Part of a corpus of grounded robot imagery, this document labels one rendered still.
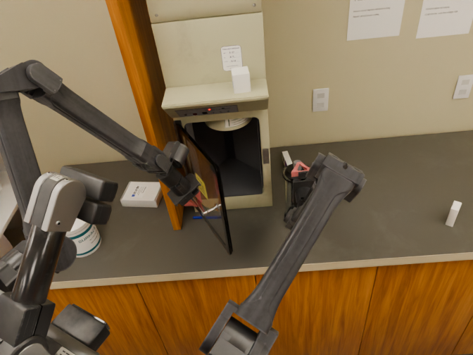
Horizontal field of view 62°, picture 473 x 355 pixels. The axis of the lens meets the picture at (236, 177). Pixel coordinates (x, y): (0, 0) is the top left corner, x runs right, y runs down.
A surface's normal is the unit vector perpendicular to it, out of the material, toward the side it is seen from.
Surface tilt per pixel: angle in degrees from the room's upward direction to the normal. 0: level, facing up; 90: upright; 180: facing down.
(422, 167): 0
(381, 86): 90
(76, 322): 0
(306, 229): 36
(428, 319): 90
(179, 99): 0
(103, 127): 73
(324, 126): 90
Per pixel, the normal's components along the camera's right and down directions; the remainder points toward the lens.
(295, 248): -0.05, -0.22
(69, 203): 0.87, 0.26
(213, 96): -0.10, -0.76
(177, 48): 0.01, 0.65
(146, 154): 0.77, 0.05
